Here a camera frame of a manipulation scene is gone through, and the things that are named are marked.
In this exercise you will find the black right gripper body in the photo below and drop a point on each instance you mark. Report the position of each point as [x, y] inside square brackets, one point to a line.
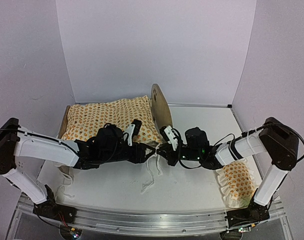
[192, 155]

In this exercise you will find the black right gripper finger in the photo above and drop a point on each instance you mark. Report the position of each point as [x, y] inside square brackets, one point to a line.
[171, 159]
[165, 150]

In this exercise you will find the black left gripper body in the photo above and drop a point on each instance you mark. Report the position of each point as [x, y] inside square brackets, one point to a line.
[110, 156]

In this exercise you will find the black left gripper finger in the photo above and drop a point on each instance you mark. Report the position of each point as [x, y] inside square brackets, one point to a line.
[146, 158]
[148, 149]

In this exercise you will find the duck print ruffled cushion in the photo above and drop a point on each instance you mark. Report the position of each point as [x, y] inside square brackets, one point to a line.
[84, 121]

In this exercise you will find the wooden pet bed frame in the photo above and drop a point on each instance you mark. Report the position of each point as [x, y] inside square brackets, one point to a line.
[160, 113]

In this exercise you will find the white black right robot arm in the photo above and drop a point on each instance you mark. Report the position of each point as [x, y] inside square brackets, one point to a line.
[283, 145]

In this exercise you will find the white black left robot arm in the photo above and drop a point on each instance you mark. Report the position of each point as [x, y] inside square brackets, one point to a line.
[16, 141]

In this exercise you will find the small duck print pillow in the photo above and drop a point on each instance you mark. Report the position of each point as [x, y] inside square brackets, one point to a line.
[237, 184]

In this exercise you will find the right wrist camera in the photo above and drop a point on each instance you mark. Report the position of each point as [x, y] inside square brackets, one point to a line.
[170, 136]

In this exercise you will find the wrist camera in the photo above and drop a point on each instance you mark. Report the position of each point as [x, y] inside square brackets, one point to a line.
[131, 131]
[170, 136]

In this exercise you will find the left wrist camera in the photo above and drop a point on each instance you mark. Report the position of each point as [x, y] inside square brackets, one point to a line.
[131, 131]

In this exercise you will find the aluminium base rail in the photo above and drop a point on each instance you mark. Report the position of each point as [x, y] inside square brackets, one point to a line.
[171, 224]

